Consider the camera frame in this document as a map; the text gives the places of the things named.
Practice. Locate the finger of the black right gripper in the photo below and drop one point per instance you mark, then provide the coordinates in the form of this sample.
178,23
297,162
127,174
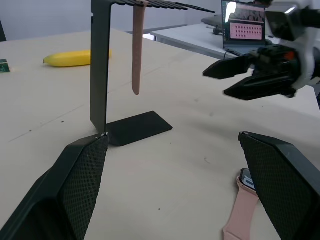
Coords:
260,87
227,68

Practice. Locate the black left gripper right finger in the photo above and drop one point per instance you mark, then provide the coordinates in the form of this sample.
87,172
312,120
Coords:
285,190

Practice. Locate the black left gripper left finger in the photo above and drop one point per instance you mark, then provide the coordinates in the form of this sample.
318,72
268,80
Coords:
75,180

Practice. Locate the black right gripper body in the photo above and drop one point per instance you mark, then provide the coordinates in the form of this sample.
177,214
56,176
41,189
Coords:
277,58

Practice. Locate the rose gold watch body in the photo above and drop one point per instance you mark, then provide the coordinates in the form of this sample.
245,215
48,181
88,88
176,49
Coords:
244,180

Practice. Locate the black metal watch stand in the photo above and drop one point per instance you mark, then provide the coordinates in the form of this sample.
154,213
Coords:
100,75

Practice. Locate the small black desk gadget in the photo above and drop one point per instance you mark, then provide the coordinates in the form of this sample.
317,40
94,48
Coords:
216,30

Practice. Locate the open laptop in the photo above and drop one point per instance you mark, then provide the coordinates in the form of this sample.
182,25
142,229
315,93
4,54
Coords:
246,27

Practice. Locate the grey side desk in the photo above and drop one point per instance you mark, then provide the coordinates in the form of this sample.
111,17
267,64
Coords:
190,37

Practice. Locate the dark flat bag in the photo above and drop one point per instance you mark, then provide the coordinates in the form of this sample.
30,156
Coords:
212,20

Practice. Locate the yellow banana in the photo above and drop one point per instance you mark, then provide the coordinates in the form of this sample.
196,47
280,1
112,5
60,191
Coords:
67,58

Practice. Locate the small green box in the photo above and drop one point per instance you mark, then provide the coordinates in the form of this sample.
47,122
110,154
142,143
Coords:
4,66

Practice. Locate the dark chair back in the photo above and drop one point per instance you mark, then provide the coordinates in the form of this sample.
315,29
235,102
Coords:
2,30

